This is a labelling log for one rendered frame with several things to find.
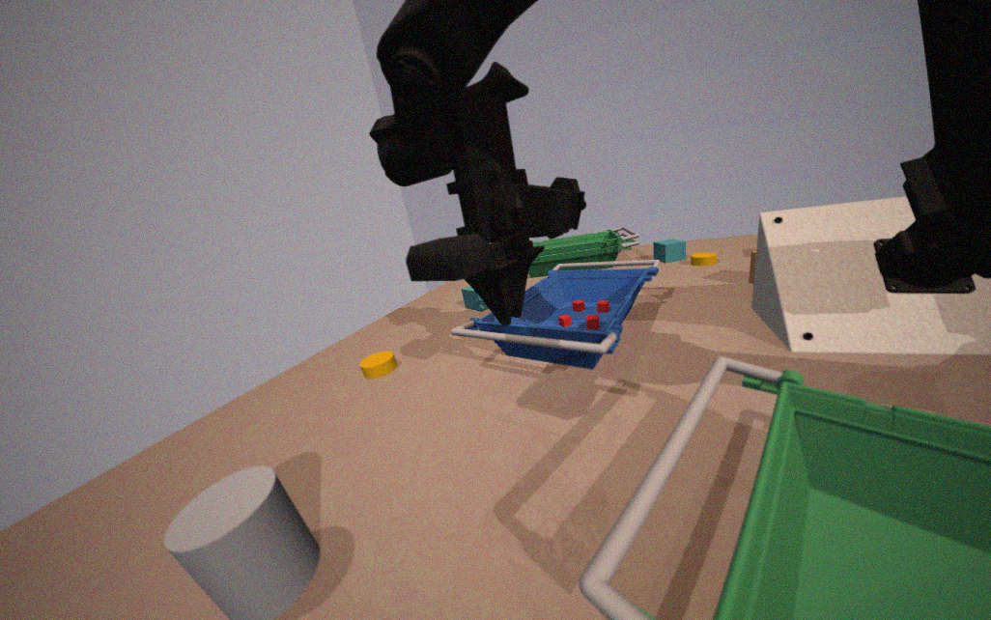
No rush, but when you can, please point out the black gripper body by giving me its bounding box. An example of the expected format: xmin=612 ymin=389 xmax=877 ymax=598
xmin=407 ymin=156 xmax=564 ymax=281

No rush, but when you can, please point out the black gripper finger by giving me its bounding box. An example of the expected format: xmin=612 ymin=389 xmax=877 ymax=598
xmin=505 ymin=246 xmax=545 ymax=318
xmin=465 ymin=260 xmax=518 ymax=325

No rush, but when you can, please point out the yellow short cylinder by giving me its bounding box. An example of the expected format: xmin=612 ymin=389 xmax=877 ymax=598
xmin=360 ymin=352 xmax=397 ymax=379
xmin=691 ymin=253 xmax=717 ymax=266

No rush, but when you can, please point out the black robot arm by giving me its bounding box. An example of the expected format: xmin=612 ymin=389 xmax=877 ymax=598
xmin=370 ymin=0 xmax=991 ymax=294

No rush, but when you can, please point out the teal block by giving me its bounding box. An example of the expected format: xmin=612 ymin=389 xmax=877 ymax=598
xmin=462 ymin=286 xmax=489 ymax=312
xmin=653 ymin=240 xmax=686 ymax=263

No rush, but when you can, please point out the grey cylinder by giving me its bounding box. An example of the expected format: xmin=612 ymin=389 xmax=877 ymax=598
xmin=164 ymin=465 xmax=320 ymax=620

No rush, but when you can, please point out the blue plastic tray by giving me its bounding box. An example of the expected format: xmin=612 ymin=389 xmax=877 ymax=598
xmin=469 ymin=267 xmax=659 ymax=370

